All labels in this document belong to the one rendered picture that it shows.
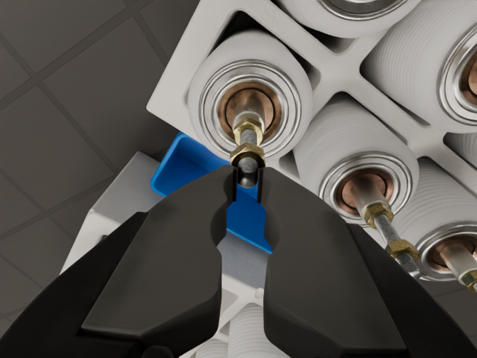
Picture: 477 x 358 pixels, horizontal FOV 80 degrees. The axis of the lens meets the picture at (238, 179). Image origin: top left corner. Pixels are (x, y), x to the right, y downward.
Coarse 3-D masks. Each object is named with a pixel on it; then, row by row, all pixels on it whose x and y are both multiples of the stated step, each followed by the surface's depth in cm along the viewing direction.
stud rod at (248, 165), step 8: (248, 136) 16; (256, 136) 17; (240, 144) 16; (256, 144) 16; (248, 160) 14; (240, 168) 13; (248, 168) 13; (256, 168) 13; (240, 176) 13; (248, 176) 13; (256, 176) 13; (240, 184) 13; (248, 184) 13
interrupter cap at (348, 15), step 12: (324, 0) 17; (336, 0) 17; (348, 0) 17; (360, 0) 17; (372, 0) 17; (384, 0) 17; (396, 0) 17; (336, 12) 17; (348, 12) 17; (360, 12) 17; (372, 12) 17; (384, 12) 17
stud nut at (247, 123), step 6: (246, 120) 17; (252, 120) 17; (234, 126) 18; (240, 126) 17; (246, 126) 17; (252, 126) 17; (258, 126) 17; (234, 132) 17; (240, 132) 17; (258, 132) 17; (240, 138) 17; (258, 138) 17; (258, 144) 18
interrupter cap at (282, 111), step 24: (216, 72) 20; (240, 72) 20; (264, 72) 20; (216, 96) 20; (240, 96) 21; (264, 96) 21; (288, 96) 20; (216, 120) 21; (288, 120) 21; (216, 144) 22; (264, 144) 22
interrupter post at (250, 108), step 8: (240, 104) 20; (248, 104) 19; (256, 104) 20; (240, 112) 18; (248, 112) 18; (256, 112) 18; (264, 112) 21; (240, 120) 18; (256, 120) 18; (264, 120) 19; (232, 128) 19; (264, 128) 19
